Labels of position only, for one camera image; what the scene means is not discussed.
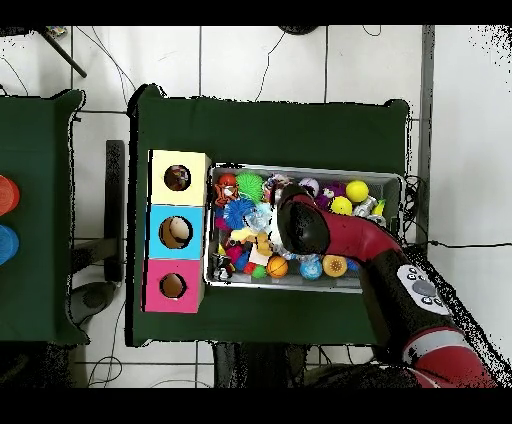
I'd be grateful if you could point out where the grey floor cable cover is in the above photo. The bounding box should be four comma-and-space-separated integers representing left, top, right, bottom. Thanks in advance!
413, 25, 437, 246

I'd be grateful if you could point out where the green spiky rubber ball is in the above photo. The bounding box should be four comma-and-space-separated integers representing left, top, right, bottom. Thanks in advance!
235, 172, 265, 203

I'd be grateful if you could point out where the green cloth on side table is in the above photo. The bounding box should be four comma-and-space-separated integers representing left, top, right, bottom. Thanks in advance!
0, 88, 90, 346

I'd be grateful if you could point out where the black round base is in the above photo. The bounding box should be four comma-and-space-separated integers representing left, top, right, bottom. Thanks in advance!
278, 25, 320, 36

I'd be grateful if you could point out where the black rod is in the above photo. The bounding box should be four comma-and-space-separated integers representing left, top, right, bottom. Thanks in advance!
37, 26, 88, 79

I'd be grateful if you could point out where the purple spiky monster toy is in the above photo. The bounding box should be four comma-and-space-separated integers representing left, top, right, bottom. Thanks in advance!
314, 181, 347, 210

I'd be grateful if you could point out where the wooden box with three holes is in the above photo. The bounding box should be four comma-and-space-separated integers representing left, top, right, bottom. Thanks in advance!
141, 148, 212, 314

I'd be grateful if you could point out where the black power cable with plug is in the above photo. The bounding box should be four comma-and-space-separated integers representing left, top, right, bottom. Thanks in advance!
401, 238, 512, 254

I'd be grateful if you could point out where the yellow tennis ball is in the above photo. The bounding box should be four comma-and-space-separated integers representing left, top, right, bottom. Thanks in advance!
329, 195, 354, 216

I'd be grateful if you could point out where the wire mesh bin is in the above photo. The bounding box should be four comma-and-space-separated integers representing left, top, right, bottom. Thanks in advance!
203, 162, 405, 296

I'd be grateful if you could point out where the orange cup stack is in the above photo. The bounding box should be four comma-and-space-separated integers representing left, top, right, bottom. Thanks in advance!
0, 174, 21, 217

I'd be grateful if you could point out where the blue cup stack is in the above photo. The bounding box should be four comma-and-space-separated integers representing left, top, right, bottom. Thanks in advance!
0, 224, 20, 266

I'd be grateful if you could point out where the white baseball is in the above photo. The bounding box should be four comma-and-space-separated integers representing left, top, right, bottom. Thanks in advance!
298, 177, 320, 198

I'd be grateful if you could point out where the tiger plush toy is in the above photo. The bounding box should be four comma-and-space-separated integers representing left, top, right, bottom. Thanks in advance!
212, 181, 238, 208

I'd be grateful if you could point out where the plain yellow ball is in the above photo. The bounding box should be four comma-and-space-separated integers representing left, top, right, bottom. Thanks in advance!
345, 179, 370, 204

